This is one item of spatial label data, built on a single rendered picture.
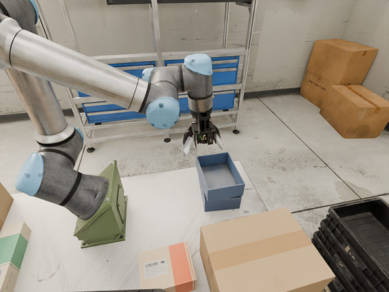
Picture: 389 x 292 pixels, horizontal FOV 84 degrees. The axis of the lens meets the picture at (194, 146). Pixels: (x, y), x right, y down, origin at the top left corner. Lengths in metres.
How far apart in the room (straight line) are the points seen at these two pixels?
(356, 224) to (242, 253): 0.84
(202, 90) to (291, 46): 3.00
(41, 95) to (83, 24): 2.28
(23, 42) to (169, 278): 0.66
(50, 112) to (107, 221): 0.38
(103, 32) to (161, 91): 2.46
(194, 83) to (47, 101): 0.42
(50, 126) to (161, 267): 0.54
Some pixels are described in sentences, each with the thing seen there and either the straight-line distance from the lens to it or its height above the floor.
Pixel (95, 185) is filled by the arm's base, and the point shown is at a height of 0.93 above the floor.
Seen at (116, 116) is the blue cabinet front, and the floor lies 0.37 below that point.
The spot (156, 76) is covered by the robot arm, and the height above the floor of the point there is 1.26.
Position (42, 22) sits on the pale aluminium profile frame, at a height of 1.21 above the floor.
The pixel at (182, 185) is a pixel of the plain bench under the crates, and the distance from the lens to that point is 1.03.
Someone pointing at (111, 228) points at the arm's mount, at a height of 0.78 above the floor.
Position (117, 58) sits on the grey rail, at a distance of 2.08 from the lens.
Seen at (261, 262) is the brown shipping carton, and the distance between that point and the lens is 0.68.
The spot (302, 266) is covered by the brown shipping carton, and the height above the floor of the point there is 0.86.
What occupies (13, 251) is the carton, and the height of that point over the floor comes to 0.76.
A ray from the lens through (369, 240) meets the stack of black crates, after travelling 1.38.
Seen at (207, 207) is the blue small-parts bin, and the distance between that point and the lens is 0.91.
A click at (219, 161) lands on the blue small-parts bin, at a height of 0.79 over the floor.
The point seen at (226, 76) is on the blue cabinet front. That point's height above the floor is 0.69.
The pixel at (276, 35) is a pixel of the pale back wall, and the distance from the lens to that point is 3.41.
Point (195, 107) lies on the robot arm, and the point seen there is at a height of 1.16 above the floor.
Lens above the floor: 1.46
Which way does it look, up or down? 38 degrees down
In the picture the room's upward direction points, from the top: straight up
